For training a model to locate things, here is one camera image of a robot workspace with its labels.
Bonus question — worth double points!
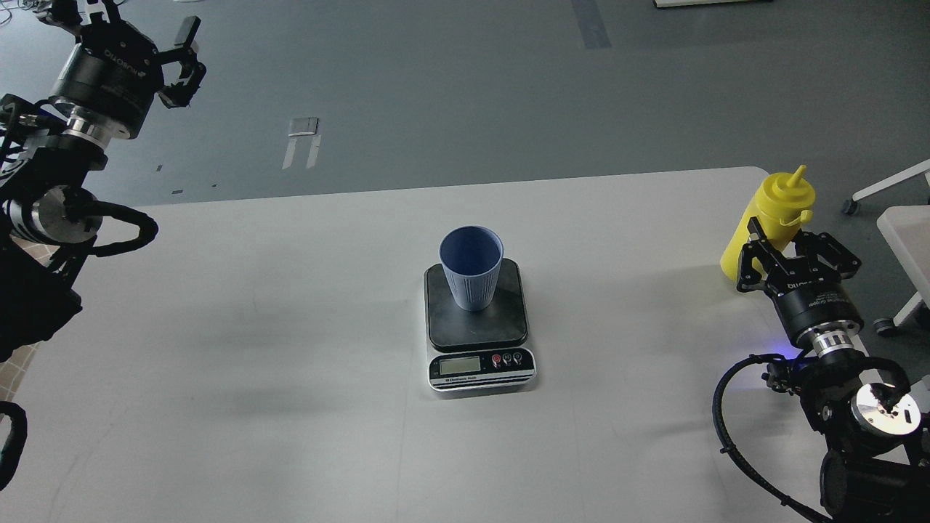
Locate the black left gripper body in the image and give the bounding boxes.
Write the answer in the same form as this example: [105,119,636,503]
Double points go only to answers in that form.
[49,20,162,139]

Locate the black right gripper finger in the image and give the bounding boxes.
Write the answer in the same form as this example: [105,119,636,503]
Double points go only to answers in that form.
[793,230,862,280]
[735,217,788,293]

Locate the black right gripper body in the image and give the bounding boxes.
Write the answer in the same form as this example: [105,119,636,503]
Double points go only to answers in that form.
[767,259,864,349]

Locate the yellow squeeze bottle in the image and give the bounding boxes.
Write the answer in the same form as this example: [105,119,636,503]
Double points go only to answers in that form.
[719,165,816,281]

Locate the blue ribbed plastic cup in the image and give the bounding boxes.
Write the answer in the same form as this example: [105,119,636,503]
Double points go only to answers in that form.
[439,225,504,312]

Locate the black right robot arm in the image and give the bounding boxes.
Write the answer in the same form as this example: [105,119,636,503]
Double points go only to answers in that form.
[711,217,929,522]

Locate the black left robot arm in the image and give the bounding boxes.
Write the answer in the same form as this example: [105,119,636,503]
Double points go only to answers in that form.
[1,1,206,362]

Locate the black digital kitchen scale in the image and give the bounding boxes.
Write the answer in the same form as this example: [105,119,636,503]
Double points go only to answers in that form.
[423,258,538,394]

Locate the white table leg with casters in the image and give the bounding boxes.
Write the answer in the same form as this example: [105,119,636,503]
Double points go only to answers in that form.
[841,160,929,336]

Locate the grey floor plate with tape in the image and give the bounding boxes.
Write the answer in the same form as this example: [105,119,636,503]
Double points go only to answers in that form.
[281,117,322,170]

